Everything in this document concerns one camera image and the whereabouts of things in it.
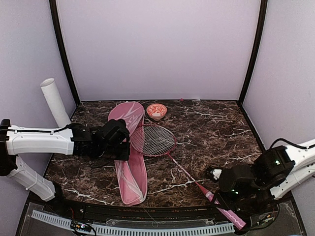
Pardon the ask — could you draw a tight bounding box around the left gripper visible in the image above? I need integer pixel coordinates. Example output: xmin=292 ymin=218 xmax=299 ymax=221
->
xmin=95 ymin=141 xmax=131 ymax=161

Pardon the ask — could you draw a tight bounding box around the pink racket bag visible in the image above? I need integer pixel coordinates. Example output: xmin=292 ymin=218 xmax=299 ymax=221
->
xmin=108 ymin=102 xmax=148 ymax=206

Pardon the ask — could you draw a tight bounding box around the red badminton racket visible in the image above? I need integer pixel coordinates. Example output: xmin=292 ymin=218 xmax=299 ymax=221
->
xmin=129 ymin=124 xmax=246 ymax=230

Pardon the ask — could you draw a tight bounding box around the white shuttlecock tube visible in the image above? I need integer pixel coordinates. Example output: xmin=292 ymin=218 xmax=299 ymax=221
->
xmin=40 ymin=78 xmax=71 ymax=128

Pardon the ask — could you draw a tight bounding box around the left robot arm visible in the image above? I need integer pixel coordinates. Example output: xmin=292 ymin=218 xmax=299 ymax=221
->
xmin=0 ymin=119 xmax=130 ymax=214

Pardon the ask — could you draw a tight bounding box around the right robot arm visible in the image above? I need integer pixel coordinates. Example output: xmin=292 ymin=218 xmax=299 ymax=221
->
xmin=210 ymin=139 xmax=315 ymax=214

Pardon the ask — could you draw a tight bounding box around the red white patterned bowl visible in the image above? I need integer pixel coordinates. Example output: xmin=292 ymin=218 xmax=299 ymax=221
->
xmin=146 ymin=103 xmax=167 ymax=120

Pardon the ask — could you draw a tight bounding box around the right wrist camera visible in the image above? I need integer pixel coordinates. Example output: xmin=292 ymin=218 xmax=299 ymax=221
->
xmin=206 ymin=167 xmax=222 ymax=183

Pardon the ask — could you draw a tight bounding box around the white cable tray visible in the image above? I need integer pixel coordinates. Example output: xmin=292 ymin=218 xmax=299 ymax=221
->
xmin=31 ymin=210 xmax=235 ymax=236

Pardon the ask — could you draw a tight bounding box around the left black frame post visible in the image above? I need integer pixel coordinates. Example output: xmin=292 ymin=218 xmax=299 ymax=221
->
xmin=49 ymin=0 xmax=81 ymax=107

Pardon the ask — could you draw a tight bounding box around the black frame post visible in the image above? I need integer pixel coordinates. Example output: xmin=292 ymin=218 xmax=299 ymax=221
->
xmin=49 ymin=0 xmax=81 ymax=107
xmin=238 ymin=0 xmax=268 ymax=107

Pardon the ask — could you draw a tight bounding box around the right black frame post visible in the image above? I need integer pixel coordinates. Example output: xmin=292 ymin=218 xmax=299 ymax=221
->
xmin=238 ymin=0 xmax=268 ymax=107

